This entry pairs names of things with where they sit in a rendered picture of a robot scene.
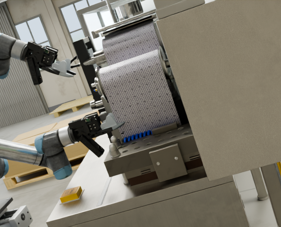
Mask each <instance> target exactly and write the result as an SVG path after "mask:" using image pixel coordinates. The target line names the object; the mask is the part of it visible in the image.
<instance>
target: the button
mask: <svg viewBox="0 0 281 227"><path fill-rule="evenodd" d="M81 192H82V188H81V186H77V187H74V188H71V189H67V190H64V192H63V193H62V195H61V197H60V200H61V203H64V202H67V201H70V200H74V199H78V198H79V196H80V194H81Z"/></svg>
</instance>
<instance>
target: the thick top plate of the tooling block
mask: <svg viewBox="0 0 281 227"><path fill-rule="evenodd" d="M176 143H178V145H179V148H180V151H181V154H182V156H184V155H187V154H191V153H194V152H198V148H197V145H196V142H195V139H194V136H193V133H192V130H191V127H190V124H189V123H186V124H183V125H180V126H177V128H176V129H172V130H170V131H166V132H162V133H160V134H156V135H153V134H151V135H147V136H144V137H141V138H137V139H134V140H131V141H128V142H124V143H122V144H121V147H119V148H118V150H119V152H120V153H121V154H120V155H119V156H117V157H114V158H111V155H110V152H109V151H110V150H109V151H108V153H107V156H106V158H105V160H104V165H105V167H106V170H107V172H108V175H109V177H113V176H116V175H119V174H123V173H126V172H130V171H133V170H136V169H140V168H143V167H147V166H150V165H153V163H152V160H151V157H150V154H149V153H150V151H152V150H156V149H159V148H162V147H165V146H169V145H173V144H176Z"/></svg>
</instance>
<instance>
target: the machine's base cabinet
mask: <svg viewBox="0 0 281 227"><path fill-rule="evenodd" d="M232 176H233V179H234V181H231V182H228V183H224V184H221V185H217V186H213V187H210V188H206V189H202V190H199V191H195V192H191V193H188V194H185V195H181V196H177V197H174V198H170V199H167V200H162V201H159V202H156V203H152V204H148V205H145V206H141V207H138V208H134V209H130V210H127V211H123V212H120V213H116V214H112V215H109V216H105V217H102V218H98V219H94V220H91V221H88V222H83V223H80V224H76V225H73V226H69V227H250V225H249V221H248V218H247V215H246V212H245V206H244V203H243V200H242V199H241V195H240V193H239V190H238V187H237V183H236V180H235V177H234V175H232Z"/></svg>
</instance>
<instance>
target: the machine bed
mask: <svg viewBox="0 0 281 227"><path fill-rule="evenodd" d="M95 142H97V143H98V144H99V145H100V146H101V147H102V148H103V149H104V153H103V155H102V156H101V157H100V158H98V157H97V156H96V155H95V154H94V153H93V152H91V151H90V150H89V151H88V153H87V154H86V156H85V158H84V160H83V161H82V163H81V165H80V166H79V168H78V170H77V171H76V173H75V174H74V176H73V178H72V179H71V181H70V183H69V185H68V186H67V188H66V190H67V189H71V188H74V187H77V186H81V188H82V190H83V189H85V190H84V192H83V194H82V196H81V198H80V199H79V200H75V201H72V202H68V203H65V204H61V205H59V204H60V202H61V200H59V201H58V203H57V205H56V206H55V208H54V210H53V211H52V213H51V215H50V216H49V218H48V220H47V221H46V224H47V226H48V227H69V226H73V225H76V224H80V223H83V222H88V221H91V220H94V219H98V218H102V217H105V216H109V215H112V214H116V213H120V212H123V211H127V210H130V209H134V208H138V207H141V206H145V205H148V204H152V203H156V202H159V201H162V200H167V199H170V198H174V197H177V196H181V195H185V194H188V193H191V192H195V191H199V190H202V189H206V188H210V187H213V186H217V185H221V184H224V183H228V182H231V181H234V179H233V176H232V175H231V176H228V177H224V178H220V179H217V180H214V181H210V182H209V181H208V178H207V175H206V172H205V169H202V170H199V171H195V172H192V173H188V174H186V175H183V176H180V177H176V178H173V179H169V180H166V181H163V182H156V183H153V184H149V185H146V186H142V187H139V188H136V189H132V190H131V188H130V186H131V185H130V184H128V185H124V184H123V182H124V179H123V176H122V174H119V175H116V176H113V178H112V180H111V183H110V185H109V188H108V191H107V194H106V196H105V199H104V201H103V204H102V205H99V206H97V204H98V201H99V199H100V196H101V193H102V191H103V188H104V186H105V184H106V181H107V179H108V176H109V175H108V172H107V170H106V167H105V165H104V160H105V158H106V156H107V153H108V151H109V145H110V144H111V143H110V140H109V138H108V135H107V134H104V135H101V136H98V137H97V138H96V139H95Z"/></svg>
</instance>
